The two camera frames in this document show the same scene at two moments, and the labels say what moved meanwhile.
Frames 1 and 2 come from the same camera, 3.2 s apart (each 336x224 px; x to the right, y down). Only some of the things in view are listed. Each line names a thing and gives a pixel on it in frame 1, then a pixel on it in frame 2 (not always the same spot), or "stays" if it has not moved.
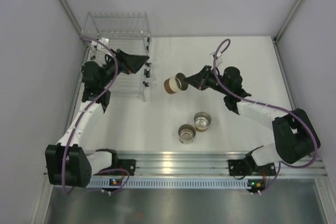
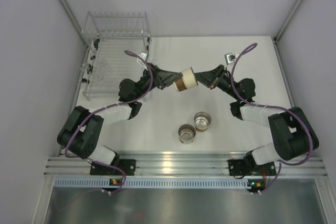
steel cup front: x=186 y=133 stays
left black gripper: x=129 y=63 -> x=162 y=79
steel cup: x=202 y=120 stays
